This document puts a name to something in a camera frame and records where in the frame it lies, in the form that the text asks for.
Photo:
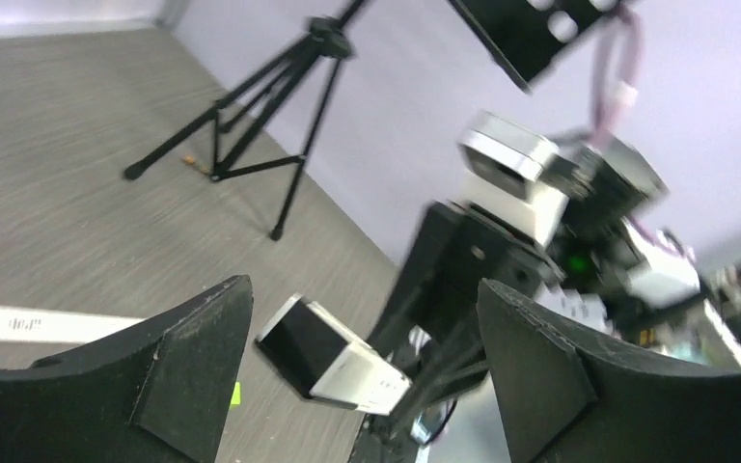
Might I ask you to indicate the black perforated music stand tray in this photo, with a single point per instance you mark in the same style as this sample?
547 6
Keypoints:
524 37

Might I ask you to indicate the slim white remote control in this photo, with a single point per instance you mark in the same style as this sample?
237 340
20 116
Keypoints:
324 361

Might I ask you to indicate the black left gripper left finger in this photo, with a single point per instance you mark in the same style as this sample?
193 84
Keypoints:
158 391

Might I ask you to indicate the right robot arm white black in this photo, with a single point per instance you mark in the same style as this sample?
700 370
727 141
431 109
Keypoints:
640 277

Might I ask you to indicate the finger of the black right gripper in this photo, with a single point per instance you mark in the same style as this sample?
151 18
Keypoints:
439 372

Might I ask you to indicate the white remote battery cover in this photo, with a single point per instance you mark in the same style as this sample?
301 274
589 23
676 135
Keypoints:
42 326

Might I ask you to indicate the green rectangular block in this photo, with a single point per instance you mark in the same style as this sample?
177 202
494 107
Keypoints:
236 396

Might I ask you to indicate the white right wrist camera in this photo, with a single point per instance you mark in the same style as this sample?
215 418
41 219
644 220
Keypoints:
505 163

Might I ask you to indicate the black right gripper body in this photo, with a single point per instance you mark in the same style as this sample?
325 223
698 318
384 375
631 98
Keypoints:
437 286

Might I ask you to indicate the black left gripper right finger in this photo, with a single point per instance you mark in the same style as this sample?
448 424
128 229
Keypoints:
568 393

